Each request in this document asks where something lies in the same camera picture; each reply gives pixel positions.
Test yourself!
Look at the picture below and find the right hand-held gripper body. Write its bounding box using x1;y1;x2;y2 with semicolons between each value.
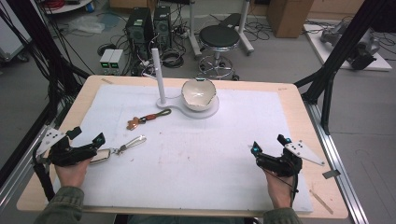
255;139;326;178

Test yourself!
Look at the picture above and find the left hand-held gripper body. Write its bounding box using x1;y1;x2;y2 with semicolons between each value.
33;125;100;167

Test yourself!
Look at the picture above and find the silver metal keychain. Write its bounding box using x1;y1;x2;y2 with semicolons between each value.
90;134;148;165

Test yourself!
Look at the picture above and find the brown leather keychain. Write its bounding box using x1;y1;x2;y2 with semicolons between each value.
126;107;173;131

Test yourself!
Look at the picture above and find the white stand with pole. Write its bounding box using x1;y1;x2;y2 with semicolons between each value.
150;48;220;119

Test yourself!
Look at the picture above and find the person's left hand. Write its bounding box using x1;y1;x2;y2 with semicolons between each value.
54;158;92;189

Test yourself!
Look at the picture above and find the person's right hand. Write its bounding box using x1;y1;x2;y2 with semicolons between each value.
264;169;295;209

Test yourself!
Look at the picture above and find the grey tape piece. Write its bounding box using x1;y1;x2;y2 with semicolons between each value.
321;169;341;180

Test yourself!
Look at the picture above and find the white table mat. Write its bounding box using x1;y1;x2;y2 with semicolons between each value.
52;84;314;213

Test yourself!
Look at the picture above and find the tan tape strip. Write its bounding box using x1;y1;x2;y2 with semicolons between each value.
309;189;334;216

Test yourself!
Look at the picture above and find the white bench power supply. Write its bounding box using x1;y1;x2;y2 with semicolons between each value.
108;49;125;76
99;49;115;76

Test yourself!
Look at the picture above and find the white shell-shaped bowl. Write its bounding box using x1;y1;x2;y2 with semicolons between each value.
180;77;218;112

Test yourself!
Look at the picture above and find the white floor board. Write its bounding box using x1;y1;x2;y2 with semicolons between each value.
303;22;393;73

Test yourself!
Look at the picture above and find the clear plastic bag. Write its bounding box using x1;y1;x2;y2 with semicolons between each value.
65;14;106;35

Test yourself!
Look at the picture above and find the large black computer tower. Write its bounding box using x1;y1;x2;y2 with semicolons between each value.
125;7;155;61

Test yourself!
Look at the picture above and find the white metal floor stand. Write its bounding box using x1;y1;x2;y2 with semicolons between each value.
188;0;255;60

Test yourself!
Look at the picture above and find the black round stool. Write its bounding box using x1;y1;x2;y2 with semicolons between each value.
197;24;241;81

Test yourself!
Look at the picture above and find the grey robot equipment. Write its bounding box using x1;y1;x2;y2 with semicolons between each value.
319;21;381;71

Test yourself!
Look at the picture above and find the cardboard box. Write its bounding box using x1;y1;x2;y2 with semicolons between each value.
265;0;315;39

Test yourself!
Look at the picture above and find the white round table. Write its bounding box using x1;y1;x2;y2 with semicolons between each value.
43;0;94;16

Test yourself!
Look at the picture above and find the small black computer tower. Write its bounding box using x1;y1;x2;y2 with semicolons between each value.
152;5;173;50

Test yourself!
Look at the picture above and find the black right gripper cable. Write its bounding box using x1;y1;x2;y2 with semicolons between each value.
289;174;301;209

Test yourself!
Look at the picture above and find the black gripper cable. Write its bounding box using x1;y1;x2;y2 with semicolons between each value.
289;174;301;209
32;141;56;202

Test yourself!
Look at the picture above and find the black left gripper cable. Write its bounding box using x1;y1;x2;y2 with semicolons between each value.
32;141;56;202

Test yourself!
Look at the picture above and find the aluminium rail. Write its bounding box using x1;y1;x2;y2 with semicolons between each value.
0;96;69;216
303;100;371;224

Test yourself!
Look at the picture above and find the black metal frame with cables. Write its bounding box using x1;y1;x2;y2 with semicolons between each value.
0;0;92;125

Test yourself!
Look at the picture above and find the black metal frame strut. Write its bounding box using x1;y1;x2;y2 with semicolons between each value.
293;0;396;135

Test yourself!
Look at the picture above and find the coiled black cable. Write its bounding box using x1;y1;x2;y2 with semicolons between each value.
160;49;185;69

